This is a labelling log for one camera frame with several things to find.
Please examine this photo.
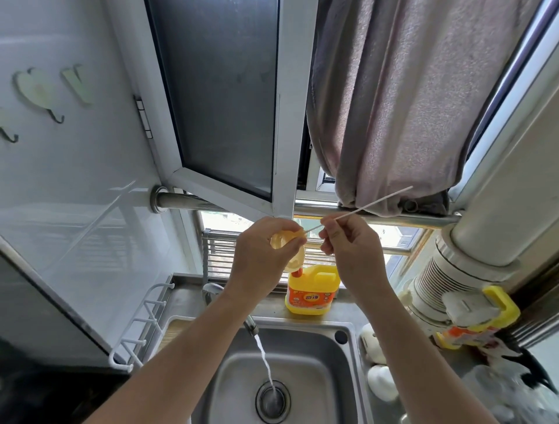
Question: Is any white window hinge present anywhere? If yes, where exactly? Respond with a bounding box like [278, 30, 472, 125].
[134, 96, 154, 140]

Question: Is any person's left forearm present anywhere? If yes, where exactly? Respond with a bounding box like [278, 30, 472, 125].
[85, 289, 281, 424]

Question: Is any sink drain strainer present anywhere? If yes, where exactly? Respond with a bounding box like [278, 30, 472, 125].
[255, 379, 292, 418]

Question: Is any black appliance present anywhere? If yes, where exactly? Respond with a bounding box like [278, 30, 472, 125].
[0, 247, 134, 424]

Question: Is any white wire rack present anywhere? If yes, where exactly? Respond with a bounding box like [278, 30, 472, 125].
[108, 282, 176, 374]

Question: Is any person's right hand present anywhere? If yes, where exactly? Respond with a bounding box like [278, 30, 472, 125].
[318, 213, 395, 298]

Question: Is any small yellow plastic cap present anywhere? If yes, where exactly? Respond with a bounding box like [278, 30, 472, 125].
[270, 230, 307, 274]

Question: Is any green leaf wall hook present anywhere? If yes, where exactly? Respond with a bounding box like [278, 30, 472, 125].
[13, 67, 66, 125]
[0, 108, 19, 144]
[61, 64, 95, 106]

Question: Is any yellow bottle with white trigger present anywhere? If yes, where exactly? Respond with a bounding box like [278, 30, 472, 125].
[434, 285, 521, 351]

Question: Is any grey pink hanging towel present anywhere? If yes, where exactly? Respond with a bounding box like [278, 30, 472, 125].
[306, 0, 543, 218]

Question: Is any steel faucet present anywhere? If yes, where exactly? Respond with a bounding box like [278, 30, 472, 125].
[201, 282, 259, 337]

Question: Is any white rounded object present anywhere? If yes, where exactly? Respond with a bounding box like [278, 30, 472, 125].
[360, 323, 388, 366]
[366, 364, 401, 403]

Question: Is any stainless steel sink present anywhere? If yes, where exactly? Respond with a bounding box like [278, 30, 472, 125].
[190, 319, 374, 424]

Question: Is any white framed window sash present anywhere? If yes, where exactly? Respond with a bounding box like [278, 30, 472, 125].
[102, 0, 319, 220]

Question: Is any metal window grille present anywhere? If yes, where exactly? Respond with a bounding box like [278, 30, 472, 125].
[201, 228, 421, 294]

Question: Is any yellow detergent bottle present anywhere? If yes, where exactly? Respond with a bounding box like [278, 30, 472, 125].
[285, 264, 342, 316]

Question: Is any person's left hand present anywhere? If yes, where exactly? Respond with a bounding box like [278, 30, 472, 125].
[227, 216, 308, 303]

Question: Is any person's right forearm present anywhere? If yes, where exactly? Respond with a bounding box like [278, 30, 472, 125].
[345, 284, 499, 424]

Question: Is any white exhaust duct pipe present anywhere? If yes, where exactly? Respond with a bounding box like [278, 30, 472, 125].
[410, 57, 559, 326]

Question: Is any thin white stick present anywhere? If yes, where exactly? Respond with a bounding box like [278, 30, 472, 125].
[305, 185, 414, 233]

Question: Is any clear plastic bag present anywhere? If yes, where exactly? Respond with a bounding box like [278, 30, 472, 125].
[461, 338, 559, 424]

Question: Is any steel hanging rod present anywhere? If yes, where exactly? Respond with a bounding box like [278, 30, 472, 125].
[150, 185, 463, 231]

